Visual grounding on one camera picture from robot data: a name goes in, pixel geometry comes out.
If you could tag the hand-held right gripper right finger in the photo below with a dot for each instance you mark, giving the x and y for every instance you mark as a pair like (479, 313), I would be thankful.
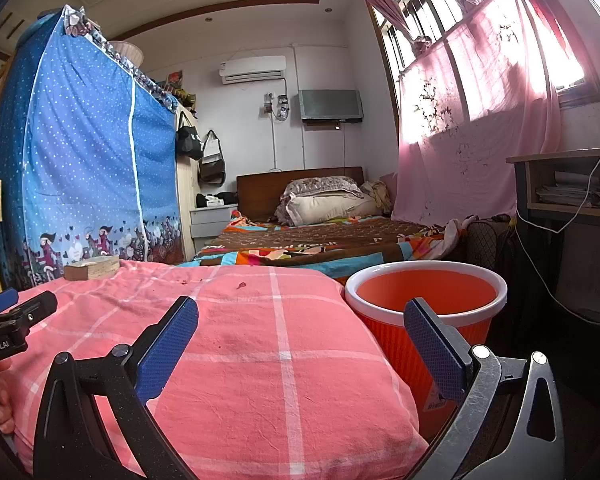
(432, 345)

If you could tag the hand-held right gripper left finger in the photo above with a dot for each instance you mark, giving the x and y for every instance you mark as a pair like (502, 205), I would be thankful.
(167, 345)

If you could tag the orange bucket with white rim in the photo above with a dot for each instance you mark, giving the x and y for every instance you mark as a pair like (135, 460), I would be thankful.
(380, 340)

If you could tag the person's left hand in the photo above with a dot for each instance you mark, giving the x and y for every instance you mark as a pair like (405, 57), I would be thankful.
(4, 400)

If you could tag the thick old book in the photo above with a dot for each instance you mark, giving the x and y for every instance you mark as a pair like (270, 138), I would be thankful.
(92, 267)

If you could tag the pink checked blanket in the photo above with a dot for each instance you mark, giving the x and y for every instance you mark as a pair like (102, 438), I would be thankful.
(260, 360)

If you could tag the black mesh fan guard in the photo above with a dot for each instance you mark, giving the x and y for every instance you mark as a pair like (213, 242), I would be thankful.
(490, 245)

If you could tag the white nightstand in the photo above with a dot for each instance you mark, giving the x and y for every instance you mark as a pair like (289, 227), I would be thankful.
(207, 225)

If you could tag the blue dotted fabric wardrobe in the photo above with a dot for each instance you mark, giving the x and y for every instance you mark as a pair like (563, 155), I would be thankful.
(80, 160)

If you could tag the beige crumpled cloth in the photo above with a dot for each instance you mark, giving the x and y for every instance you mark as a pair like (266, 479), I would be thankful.
(377, 197)

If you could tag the black cloth on nightstand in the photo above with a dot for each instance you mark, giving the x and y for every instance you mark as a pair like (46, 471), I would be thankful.
(227, 196)

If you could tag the cream pillow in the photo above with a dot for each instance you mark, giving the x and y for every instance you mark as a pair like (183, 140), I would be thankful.
(325, 210)

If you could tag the wooden bed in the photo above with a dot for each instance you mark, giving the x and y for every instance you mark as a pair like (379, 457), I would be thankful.
(260, 195)

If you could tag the brown handbag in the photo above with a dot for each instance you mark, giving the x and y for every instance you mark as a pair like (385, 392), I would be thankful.
(212, 167)

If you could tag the pink curtain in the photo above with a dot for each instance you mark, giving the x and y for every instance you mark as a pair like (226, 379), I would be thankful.
(480, 160)

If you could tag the floral patterned pillow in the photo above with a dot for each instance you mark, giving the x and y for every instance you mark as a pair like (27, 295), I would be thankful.
(320, 186)

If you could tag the black handbag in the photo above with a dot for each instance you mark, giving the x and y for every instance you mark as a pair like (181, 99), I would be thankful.
(189, 142)

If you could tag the stack of papers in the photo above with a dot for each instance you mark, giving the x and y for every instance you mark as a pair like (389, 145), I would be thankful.
(570, 192)

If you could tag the dark wooden desk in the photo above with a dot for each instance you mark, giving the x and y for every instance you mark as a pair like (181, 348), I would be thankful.
(570, 155)

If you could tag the pale basket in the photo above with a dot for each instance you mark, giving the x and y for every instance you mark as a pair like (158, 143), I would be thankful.
(129, 54)

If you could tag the white air conditioner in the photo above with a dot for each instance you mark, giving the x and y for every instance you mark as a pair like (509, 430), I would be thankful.
(252, 70)

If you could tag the wall-mounted television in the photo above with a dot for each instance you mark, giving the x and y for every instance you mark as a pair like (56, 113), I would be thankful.
(330, 105)

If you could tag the wall socket with chargers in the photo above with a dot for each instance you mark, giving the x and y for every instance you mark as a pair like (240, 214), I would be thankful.
(276, 105)

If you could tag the window with frame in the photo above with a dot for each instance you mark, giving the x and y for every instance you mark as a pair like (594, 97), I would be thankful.
(420, 10)

